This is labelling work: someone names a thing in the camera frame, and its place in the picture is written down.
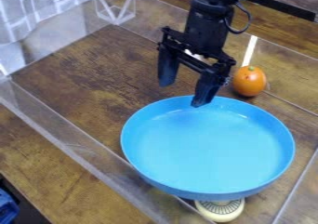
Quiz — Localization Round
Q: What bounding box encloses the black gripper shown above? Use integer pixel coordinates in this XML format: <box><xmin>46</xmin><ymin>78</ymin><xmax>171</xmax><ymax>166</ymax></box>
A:
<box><xmin>158</xmin><ymin>0</ymin><xmax>235</xmax><ymax>108</ymax></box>

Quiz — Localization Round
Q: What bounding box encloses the orange toy ball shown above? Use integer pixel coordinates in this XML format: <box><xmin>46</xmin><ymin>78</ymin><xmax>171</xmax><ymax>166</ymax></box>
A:
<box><xmin>233</xmin><ymin>66</ymin><xmax>267</xmax><ymax>97</ymax></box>

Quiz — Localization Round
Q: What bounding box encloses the blue round plastic tray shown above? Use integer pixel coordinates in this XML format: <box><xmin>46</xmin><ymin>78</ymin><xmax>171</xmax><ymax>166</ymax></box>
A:
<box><xmin>120</xmin><ymin>96</ymin><xmax>295</xmax><ymax>201</ymax></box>

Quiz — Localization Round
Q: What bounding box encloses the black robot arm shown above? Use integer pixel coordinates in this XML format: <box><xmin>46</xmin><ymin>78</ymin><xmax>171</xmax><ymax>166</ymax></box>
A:
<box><xmin>158</xmin><ymin>0</ymin><xmax>251</xmax><ymax>107</ymax></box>

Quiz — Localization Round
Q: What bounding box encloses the grey patterned curtain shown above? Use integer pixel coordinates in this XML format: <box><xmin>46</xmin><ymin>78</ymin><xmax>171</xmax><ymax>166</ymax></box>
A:
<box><xmin>0</xmin><ymin>0</ymin><xmax>90</xmax><ymax>46</ymax></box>

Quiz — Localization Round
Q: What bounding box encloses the cream round toy disc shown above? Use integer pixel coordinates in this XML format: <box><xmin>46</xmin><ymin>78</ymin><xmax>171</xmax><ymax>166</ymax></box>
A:
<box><xmin>195</xmin><ymin>199</ymin><xmax>245</xmax><ymax>223</ymax></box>

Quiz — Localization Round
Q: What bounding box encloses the blue object at corner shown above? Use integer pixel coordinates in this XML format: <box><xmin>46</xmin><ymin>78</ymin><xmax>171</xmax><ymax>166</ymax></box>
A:
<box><xmin>0</xmin><ymin>189</ymin><xmax>20</xmax><ymax>224</ymax></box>

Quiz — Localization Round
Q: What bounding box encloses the clear acrylic enclosure wall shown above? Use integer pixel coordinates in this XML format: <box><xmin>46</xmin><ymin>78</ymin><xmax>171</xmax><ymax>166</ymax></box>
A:
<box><xmin>0</xmin><ymin>0</ymin><xmax>318</xmax><ymax>224</ymax></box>

